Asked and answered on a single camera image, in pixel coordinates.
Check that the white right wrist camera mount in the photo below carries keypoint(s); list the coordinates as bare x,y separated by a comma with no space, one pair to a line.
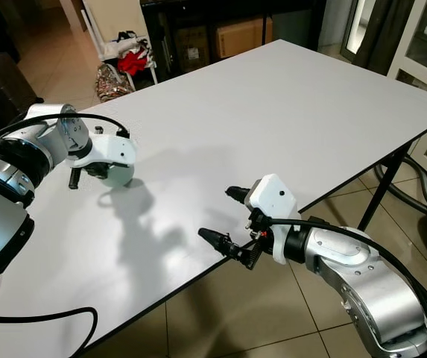
273,195

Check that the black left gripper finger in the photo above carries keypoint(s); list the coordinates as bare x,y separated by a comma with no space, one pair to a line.
73,179

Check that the dark suitcase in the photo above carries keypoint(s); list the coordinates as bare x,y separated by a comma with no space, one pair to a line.
12,82

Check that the red cloth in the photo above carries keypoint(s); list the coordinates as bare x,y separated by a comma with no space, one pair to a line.
133,62

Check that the dark curtain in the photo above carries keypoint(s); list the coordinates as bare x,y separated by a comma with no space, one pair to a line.
392,33

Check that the brown cardboard box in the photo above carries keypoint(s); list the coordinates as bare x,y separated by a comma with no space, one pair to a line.
243,37

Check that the black table leg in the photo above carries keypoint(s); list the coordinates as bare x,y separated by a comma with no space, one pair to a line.
381,190

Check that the patterned brown bag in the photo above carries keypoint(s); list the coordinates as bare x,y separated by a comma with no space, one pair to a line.
113,83

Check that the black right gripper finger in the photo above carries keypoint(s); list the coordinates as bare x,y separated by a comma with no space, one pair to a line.
241,195
232,246

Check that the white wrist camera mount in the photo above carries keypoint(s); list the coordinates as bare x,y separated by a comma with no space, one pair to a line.
112,151
273,195

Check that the white rack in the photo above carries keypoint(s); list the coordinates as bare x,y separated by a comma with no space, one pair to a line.
109,19

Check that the dark shelf unit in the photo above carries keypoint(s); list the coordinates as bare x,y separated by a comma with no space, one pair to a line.
299,22

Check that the grey mug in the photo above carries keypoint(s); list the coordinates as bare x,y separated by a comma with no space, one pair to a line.
120,175

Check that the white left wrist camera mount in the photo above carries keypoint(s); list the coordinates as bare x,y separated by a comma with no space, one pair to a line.
112,151

